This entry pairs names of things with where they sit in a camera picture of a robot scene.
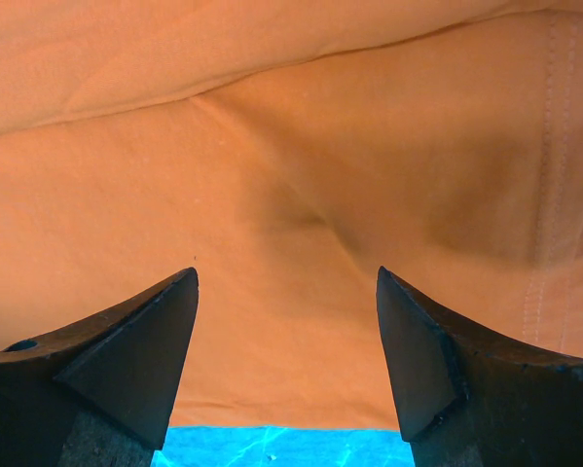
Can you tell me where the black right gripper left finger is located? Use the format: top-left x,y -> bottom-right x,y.
0,269 -> 199,466

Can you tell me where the orange t-shirt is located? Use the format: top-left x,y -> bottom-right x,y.
0,1 -> 583,428

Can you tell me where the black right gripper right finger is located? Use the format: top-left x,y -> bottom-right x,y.
376,269 -> 583,466

